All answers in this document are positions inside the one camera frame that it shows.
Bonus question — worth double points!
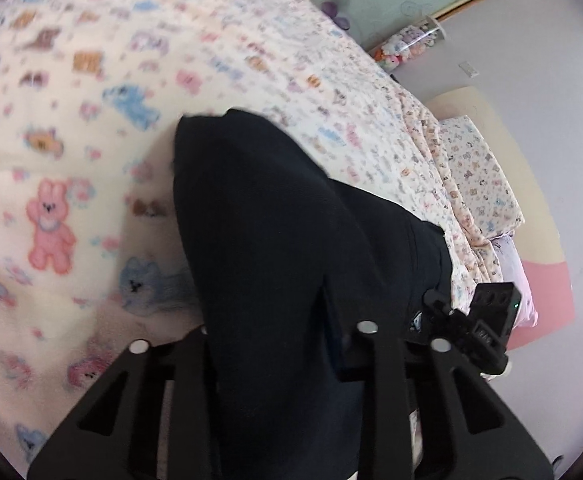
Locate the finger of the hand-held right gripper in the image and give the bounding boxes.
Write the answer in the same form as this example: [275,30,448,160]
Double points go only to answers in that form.
[422,288,468,342]

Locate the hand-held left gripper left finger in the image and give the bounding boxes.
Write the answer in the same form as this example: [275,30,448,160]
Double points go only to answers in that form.
[26,329,223,480]

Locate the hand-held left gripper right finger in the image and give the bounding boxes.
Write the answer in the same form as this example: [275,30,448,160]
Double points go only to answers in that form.
[338,320,555,480]

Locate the black pants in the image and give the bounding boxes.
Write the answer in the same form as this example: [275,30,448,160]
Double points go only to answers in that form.
[171,107,456,480]

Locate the pink pillow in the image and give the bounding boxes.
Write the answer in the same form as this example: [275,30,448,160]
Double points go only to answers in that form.
[489,234,541,330]

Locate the bear printed pillow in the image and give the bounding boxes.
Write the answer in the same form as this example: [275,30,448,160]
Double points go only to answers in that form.
[439,114,525,238]

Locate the beige and pink headboard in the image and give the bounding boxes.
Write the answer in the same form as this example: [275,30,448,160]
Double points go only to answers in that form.
[425,85,578,352]

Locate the container of plush toys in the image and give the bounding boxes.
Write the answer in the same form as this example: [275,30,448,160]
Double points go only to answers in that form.
[371,18,445,72]

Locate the cartoon animal printed blanket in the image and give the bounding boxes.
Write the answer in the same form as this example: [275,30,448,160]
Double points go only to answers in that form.
[0,0,505,480]

